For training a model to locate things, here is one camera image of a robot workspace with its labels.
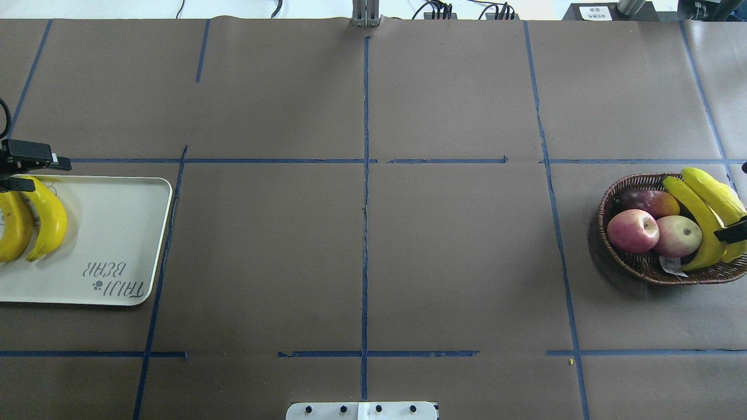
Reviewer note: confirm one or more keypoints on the white pillar with base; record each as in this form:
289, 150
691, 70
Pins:
364, 410

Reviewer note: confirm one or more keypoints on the aluminium frame post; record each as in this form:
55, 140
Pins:
366, 13

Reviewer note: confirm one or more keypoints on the red apple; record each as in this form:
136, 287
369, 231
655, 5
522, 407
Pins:
633, 231

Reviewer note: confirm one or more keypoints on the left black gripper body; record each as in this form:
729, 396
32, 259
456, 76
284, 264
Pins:
26, 151

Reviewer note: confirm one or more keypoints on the yellow banana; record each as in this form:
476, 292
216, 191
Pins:
711, 249
53, 219
724, 202
18, 225

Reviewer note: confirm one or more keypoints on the brown wicker basket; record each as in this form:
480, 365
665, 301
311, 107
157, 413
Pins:
646, 266

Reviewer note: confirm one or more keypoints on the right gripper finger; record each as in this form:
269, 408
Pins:
734, 233

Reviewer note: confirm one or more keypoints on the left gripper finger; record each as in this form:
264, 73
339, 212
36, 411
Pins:
17, 184
38, 156

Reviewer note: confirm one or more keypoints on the pale green-red apple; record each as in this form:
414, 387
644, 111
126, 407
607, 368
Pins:
678, 237

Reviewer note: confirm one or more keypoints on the white bear tray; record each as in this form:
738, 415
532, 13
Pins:
111, 251

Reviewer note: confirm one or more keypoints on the dark red mango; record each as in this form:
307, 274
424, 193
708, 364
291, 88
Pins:
657, 203

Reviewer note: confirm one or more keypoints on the black label box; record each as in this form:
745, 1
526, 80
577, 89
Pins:
621, 11

